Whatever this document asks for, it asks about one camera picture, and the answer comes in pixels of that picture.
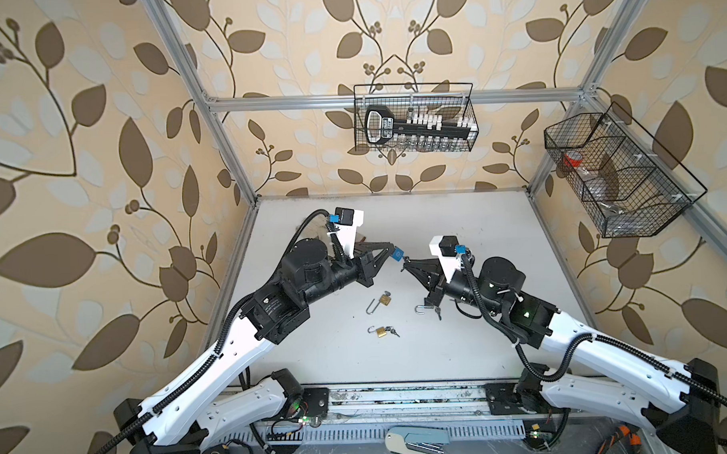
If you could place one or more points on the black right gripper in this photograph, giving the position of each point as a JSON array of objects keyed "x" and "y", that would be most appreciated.
[{"x": 431, "y": 269}]

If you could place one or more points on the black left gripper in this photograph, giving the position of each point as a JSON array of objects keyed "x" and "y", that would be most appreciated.
[{"x": 368, "y": 263}]

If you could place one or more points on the large blue padlock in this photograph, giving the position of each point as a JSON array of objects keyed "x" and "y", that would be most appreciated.
[{"x": 397, "y": 254}]

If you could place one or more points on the black padlock with keys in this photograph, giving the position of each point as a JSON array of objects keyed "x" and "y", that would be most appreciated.
[{"x": 427, "y": 309}]

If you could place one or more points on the brass padlock long shackle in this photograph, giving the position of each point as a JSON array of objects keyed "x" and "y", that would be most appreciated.
[{"x": 383, "y": 300}]

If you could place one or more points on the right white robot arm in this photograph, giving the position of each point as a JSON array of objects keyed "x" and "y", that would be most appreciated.
[{"x": 580, "y": 368}]

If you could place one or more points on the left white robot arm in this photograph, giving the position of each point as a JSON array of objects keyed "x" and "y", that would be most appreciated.
[{"x": 168, "y": 422}]

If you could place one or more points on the brass padlock with keys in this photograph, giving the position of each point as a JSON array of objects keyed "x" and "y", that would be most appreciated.
[{"x": 382, "y": 331}]

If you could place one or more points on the black socket set holder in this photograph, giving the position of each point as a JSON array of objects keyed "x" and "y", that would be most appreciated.
[{"x": 381, "y": 126}]

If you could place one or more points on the grey blue tool on floor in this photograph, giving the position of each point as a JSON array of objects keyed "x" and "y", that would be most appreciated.
[{"x": 416, "y": 440}]

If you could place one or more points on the red capped item in basket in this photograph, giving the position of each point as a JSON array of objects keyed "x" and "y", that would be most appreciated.
[{"x": 572, "y": 159}]

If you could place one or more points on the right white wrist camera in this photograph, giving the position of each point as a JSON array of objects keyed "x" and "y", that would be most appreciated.
[{"x": 448, "y": 251}]

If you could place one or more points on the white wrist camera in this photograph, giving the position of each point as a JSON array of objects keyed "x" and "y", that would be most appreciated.
[
  {"x": 448, "y": 251},
  {"x": 344, "y": 224}
]

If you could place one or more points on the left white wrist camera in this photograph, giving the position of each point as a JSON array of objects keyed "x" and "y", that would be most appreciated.
[{"x": 344, "y": 224}]

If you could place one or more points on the black wire basket back wall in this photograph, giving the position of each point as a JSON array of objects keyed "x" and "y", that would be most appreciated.
[{"x": 451, "y": 100}]

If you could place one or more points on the black wire basket wall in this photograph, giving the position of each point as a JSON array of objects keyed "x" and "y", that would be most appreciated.
[
  {"x": 451, "y": 100},
  {"x": 632, "y": 184}
]

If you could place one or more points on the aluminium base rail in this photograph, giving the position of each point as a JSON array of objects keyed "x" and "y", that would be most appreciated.
[{"x": 475, "y": 410}]

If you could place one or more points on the black wire basket right wall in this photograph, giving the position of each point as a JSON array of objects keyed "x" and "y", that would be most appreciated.
[{"x": 632, "y": 184}]

